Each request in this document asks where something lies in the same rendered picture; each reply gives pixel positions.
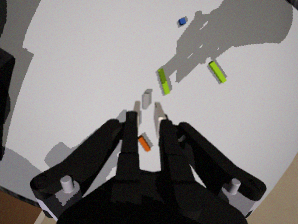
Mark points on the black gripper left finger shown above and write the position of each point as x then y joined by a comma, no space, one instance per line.
58,188

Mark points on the orange rod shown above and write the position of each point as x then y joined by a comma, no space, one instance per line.
144,143

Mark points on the lime green rod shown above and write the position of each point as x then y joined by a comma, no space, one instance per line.
163,81
217,71

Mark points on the grey rod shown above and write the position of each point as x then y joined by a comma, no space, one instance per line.
146,100

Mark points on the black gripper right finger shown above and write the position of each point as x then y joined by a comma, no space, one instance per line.
219,174

